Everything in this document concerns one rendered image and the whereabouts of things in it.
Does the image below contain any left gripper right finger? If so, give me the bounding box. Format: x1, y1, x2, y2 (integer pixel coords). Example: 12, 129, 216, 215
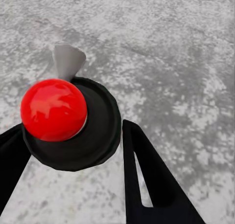
122, 119, 206, 224

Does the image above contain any insectifuge atomizer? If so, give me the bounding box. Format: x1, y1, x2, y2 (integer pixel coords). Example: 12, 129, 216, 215
20, 45, 123, 172

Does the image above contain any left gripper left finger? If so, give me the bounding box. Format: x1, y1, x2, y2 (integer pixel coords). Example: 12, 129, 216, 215
0, 124, 32, 216

